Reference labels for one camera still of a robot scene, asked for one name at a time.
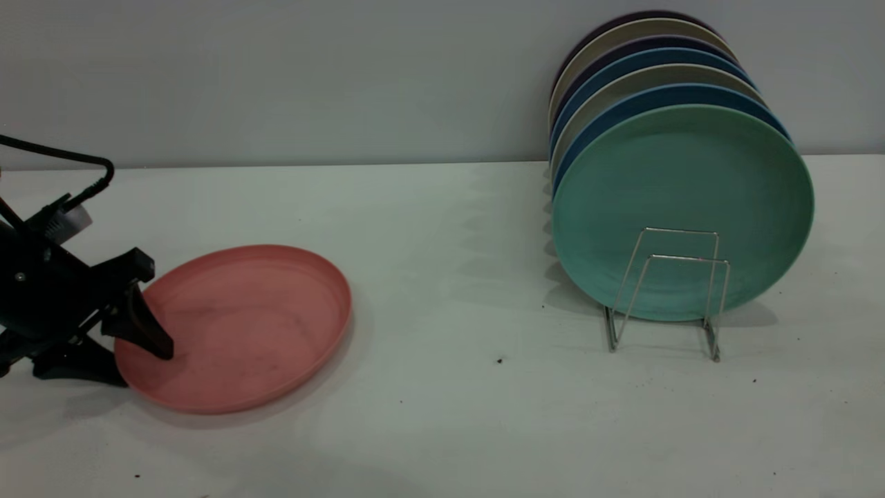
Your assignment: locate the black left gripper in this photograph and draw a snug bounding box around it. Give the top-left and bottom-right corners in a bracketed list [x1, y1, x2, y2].
[0, 220, 175, 388]

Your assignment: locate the pink round plate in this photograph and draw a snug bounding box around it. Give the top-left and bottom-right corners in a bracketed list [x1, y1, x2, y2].
[114, 244, 353, 416]

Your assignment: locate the teal green plate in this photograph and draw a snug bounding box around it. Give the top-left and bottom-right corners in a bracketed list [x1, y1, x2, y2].
[551, 104, 816, 323]

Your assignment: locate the blue plate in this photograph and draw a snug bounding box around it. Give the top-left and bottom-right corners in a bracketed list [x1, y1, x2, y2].
[552, 83, 793, 198]
[550, 47, 756, 156]

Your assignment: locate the grey beige plate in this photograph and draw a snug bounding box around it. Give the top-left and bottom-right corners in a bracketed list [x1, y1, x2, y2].
[548, 19, 724, 129]
[551, 64, 770, 174]

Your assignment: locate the dark purple plate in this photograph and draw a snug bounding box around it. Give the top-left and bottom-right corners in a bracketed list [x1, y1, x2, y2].
[553, 10, 720, 91]

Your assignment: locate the dark navy plate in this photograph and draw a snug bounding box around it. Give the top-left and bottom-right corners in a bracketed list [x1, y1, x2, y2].
[551, 35, 742, 118]

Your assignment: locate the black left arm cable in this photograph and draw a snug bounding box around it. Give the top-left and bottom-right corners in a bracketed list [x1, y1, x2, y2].
[0, 134, 115, 212]

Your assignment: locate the silver wire plate rack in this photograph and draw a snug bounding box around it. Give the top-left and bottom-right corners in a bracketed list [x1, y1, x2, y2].
[603, 227, 732, 363]

